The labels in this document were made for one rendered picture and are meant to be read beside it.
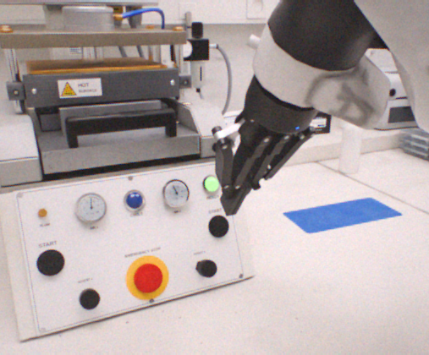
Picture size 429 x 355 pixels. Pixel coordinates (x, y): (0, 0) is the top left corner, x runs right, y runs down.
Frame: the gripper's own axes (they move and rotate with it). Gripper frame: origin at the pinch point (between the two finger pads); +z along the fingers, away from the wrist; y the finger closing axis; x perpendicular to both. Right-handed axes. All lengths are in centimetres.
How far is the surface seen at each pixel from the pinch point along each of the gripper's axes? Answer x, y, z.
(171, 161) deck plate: -9.7, 5.4, 4.1
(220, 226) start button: 0.6, 0.1, 7.9
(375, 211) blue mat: -0.8, -39.6, 19.9
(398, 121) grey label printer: -34, -82, 35
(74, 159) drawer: -10.4, 19.1, 1.6
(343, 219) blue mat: -0.7, -31.1, 19.8
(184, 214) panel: -2.2, 5.1, 7.4
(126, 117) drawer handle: -13.4, 11.8, -2.5
